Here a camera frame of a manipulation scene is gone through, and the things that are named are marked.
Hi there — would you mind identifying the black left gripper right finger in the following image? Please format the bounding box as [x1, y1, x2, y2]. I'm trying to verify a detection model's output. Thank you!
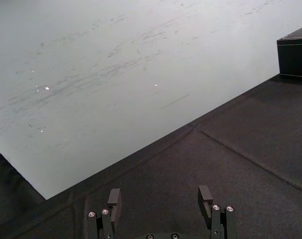
[197, 185, 238, 239]

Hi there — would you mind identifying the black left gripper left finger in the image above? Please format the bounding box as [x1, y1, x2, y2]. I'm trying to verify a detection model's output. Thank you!
[87, 188, 123, 239]

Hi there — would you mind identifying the black table cloth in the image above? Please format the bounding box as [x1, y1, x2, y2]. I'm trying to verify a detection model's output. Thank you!
[0, 73, 302, 239]

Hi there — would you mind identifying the black box with white stitching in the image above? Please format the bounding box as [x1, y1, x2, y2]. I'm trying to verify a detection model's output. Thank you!
[276, 24, 302, 79]

